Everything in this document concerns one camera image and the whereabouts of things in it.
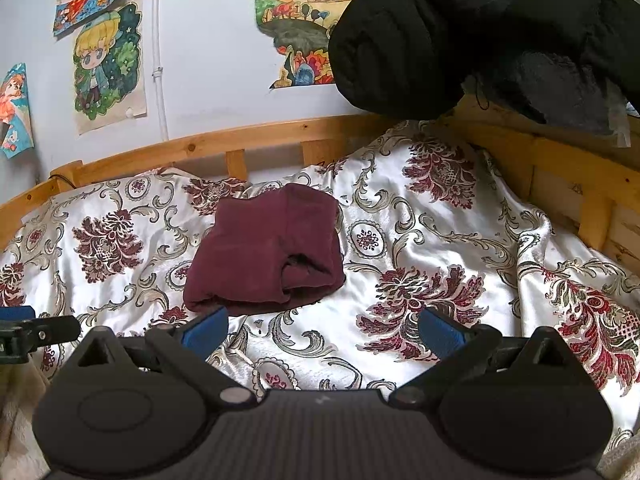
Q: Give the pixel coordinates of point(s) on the maroon long-sleeve shirt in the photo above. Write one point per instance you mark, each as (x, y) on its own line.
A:
(260, 250)

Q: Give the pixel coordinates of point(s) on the white floral satin blanket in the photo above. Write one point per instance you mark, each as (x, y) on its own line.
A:
(450, 240)

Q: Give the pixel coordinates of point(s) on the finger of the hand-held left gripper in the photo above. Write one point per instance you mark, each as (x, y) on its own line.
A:
(52, 329)
(15, 312)

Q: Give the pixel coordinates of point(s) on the orange-haired cartoon character poster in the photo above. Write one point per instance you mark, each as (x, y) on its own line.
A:
(15, 110)

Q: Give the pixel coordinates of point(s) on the blond cartoon character poster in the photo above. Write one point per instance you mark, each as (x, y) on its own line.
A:
(107, 70)

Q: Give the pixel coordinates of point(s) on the black padded jacket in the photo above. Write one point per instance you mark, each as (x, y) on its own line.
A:
(425, 35)

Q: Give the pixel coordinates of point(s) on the wooden bed frame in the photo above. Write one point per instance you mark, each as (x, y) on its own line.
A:
(200, 142)

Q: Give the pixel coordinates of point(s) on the white wall pipe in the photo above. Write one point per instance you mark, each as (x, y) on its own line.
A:
(160, 60)

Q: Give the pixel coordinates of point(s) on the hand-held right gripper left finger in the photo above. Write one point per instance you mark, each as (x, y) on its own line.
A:
(207, 331)

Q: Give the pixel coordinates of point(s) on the colourful landscape drawing poster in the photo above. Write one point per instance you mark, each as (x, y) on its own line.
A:
(300, 15)

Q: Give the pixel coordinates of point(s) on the grey furry cloth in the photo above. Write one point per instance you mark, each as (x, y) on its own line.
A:
(550, 85)

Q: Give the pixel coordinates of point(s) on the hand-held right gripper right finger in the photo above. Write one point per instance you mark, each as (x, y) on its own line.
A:
(440, 332)

